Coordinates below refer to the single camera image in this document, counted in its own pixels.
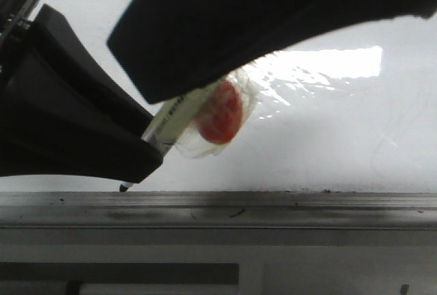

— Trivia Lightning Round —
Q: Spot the grey metal whiteboard frame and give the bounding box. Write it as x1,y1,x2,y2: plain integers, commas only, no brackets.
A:
1,191,436,230

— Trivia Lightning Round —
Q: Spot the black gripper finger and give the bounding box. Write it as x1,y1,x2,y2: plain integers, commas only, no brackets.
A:
1,5,163,183
107,0,436,104

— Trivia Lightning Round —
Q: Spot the red round magnet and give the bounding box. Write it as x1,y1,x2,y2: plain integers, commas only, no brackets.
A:
195,81,243,145

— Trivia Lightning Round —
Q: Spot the white whiteboard surface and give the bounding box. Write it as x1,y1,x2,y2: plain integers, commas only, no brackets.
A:
0,0,437,194

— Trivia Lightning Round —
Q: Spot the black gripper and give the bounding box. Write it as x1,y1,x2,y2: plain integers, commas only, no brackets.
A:
1,0,40,80

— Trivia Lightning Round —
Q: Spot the white whiteboard marker pen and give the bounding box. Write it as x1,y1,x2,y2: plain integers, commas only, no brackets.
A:
119,87,214,193

